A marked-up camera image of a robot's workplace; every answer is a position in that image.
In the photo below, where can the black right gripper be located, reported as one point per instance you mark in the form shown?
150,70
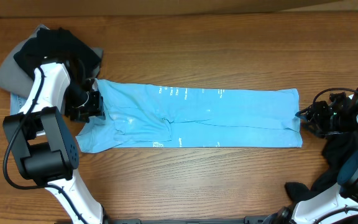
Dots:
315,111

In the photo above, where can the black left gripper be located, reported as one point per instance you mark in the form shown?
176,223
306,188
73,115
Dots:
96,107

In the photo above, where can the light blue printed t-shirt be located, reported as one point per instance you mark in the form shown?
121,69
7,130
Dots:
138,115

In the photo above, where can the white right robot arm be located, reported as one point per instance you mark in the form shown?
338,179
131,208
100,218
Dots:
333,198

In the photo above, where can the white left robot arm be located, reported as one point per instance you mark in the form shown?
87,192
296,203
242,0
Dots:
41,152

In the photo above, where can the black clothes pile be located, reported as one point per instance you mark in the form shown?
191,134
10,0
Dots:
333,198

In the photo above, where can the folded blue jeans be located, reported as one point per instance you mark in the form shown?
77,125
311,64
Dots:
16,103

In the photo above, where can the folded black garment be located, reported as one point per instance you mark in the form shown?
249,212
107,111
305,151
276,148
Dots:
61,45

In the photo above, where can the folded grey garment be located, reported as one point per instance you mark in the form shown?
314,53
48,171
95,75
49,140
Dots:
12,77

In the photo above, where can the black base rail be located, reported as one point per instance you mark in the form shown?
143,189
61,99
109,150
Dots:
245,220

